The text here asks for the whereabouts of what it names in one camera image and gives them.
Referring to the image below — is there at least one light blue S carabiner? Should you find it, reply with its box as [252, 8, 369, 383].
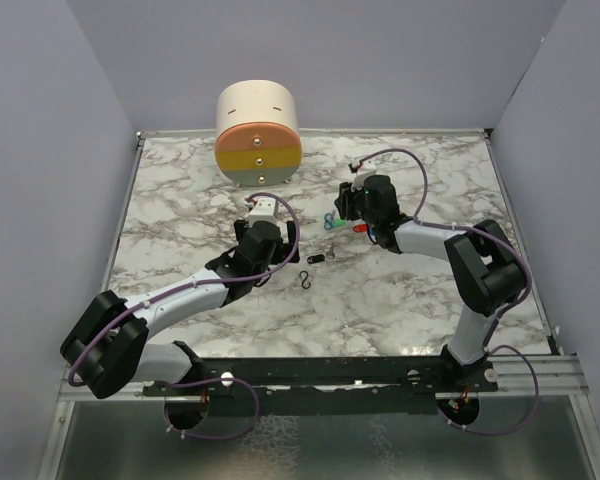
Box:
[323, 212, 335, 230]

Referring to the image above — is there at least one small red key tag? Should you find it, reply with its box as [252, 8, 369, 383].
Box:
[352, 224, 369, 233]

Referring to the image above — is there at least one black S carabiner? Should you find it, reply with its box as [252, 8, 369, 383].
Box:
[299, 270, 312, 290]

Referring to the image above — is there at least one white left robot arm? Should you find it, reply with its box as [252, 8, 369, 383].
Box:
[60, 220, 300, 399]

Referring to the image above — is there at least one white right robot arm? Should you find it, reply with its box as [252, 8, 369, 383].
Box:
[334, 174, 532, 391]

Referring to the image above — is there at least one round three-drawer mini cabinet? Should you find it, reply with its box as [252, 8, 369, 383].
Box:
[214, 80, 302, 187]

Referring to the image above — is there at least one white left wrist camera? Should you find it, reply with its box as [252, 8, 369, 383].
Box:
[247, 197, 279, 227]

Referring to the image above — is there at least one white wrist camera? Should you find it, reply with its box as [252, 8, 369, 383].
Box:
[349, 160, 377, 188]
[247, 197, 279, 227]

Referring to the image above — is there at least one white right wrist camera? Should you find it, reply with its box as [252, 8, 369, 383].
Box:
[349, 160, 377, 188]

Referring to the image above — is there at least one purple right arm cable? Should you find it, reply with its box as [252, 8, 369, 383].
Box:
[357, 148, 540, 435]

